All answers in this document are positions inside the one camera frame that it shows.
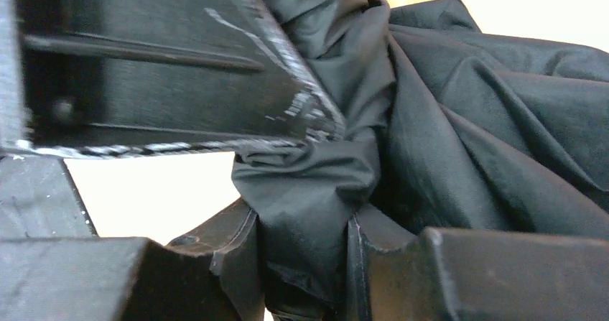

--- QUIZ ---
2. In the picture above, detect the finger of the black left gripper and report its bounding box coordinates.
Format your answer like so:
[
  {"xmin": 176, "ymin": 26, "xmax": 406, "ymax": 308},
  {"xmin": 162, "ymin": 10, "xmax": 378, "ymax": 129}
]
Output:
[{"xmin": 1, "ymin": 0, "xmax": 344, "ymax": 159}]

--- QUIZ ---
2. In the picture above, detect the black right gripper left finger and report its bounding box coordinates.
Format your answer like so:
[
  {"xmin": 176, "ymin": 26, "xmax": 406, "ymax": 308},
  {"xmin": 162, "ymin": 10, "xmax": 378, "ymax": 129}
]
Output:
[{"xmin": 1, "ymin": 201, "xmax": 264, "ymax": 320}]

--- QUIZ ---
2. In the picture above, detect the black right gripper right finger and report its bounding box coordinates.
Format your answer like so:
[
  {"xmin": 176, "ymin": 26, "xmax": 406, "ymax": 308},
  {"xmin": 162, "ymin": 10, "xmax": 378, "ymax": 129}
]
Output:
[{"xmin": 345, "ymin": 207, "xmax": 608, "ymax": 320}]

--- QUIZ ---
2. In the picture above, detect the black folding umbrella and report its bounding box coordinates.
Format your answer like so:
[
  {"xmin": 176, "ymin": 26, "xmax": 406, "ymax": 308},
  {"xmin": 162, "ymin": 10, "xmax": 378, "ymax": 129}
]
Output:
[{"xmin": 232, "ymin": 0, "xmax": 608, "ymax": 320}]

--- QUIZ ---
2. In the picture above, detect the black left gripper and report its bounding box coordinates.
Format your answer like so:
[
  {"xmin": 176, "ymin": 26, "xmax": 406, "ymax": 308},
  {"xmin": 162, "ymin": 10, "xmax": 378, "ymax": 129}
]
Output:
[{"xmin": 1, "ymin": 157, "xmax": 98, "ymax": 238}]

